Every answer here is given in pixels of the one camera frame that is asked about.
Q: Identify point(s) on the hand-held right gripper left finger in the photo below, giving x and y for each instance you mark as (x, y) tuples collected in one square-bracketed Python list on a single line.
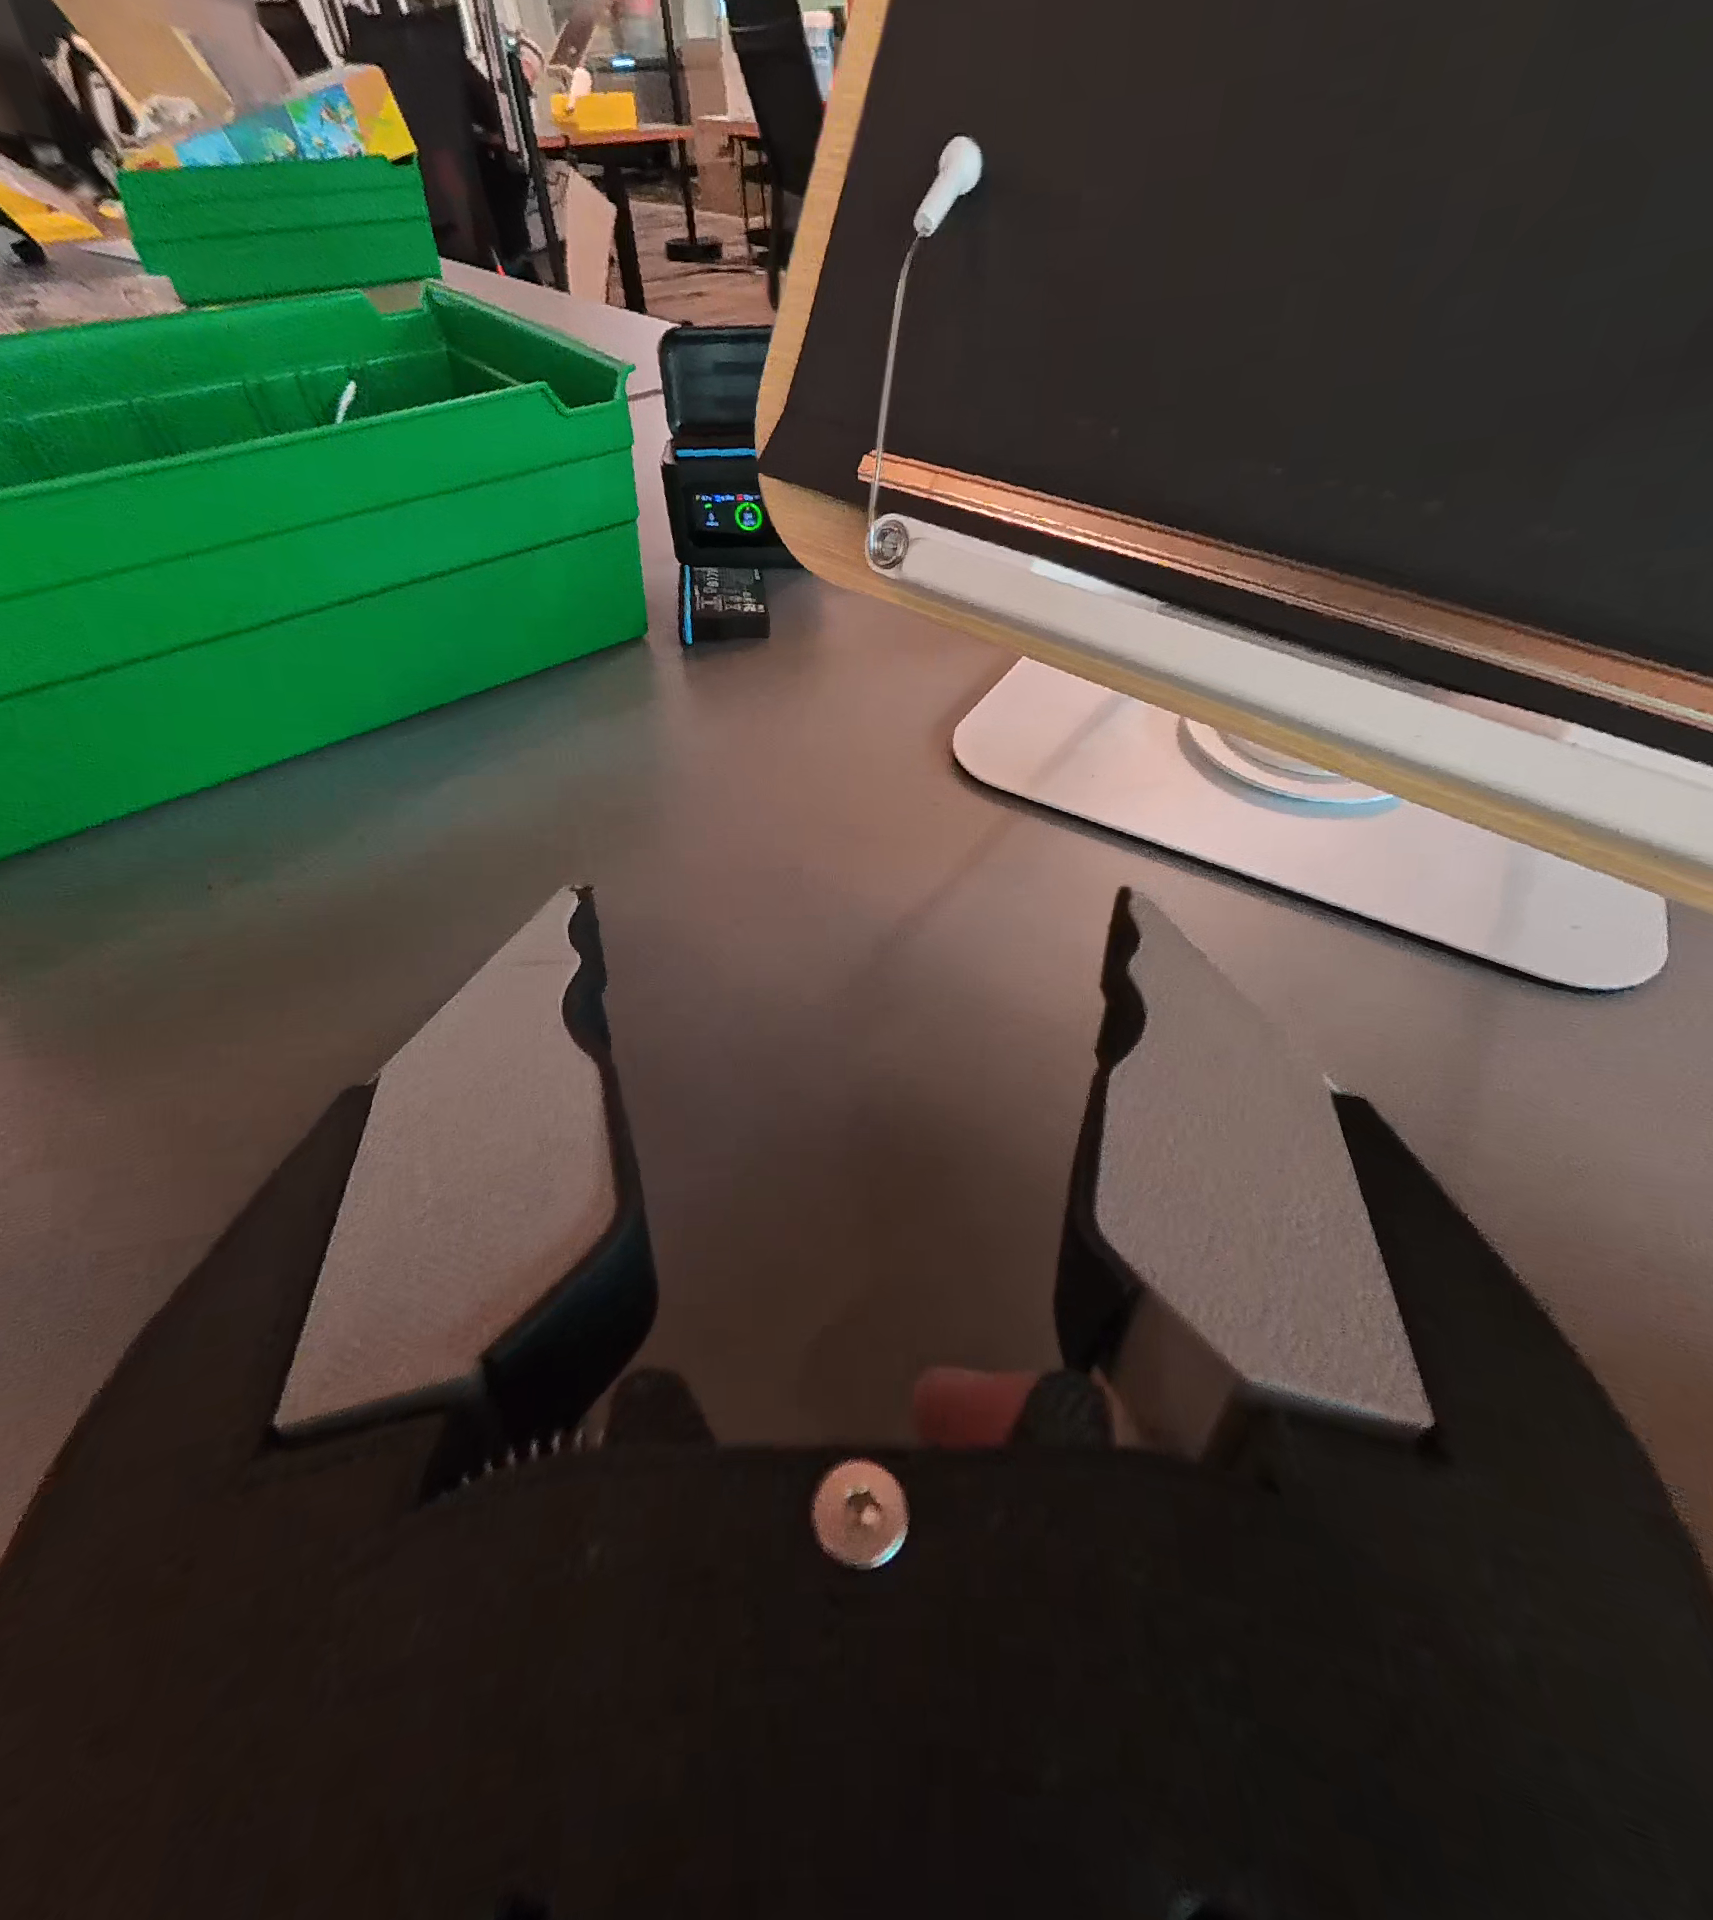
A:
[(466, 1201)]

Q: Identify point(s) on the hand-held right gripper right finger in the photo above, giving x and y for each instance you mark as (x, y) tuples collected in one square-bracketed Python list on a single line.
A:
[(1244, 1215)]

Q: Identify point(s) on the black battery blue edge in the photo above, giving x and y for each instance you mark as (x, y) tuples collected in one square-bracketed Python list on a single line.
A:
[(724, 609)]

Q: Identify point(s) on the black charger with display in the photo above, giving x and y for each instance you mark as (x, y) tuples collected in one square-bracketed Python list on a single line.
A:
[(713, 405)]

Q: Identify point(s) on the wooden book stand white base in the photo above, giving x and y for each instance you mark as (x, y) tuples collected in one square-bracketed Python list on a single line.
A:
[(1320, 300)]

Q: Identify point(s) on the small green plastic bin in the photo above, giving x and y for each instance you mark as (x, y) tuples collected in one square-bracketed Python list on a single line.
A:
[(287, 224)]

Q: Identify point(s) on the colourful printed box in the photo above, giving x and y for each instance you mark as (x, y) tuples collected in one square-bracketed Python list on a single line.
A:
[(287, 128)]

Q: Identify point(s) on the small yellow bin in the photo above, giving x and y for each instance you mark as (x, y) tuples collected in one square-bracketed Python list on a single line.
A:
[(597, 115)]

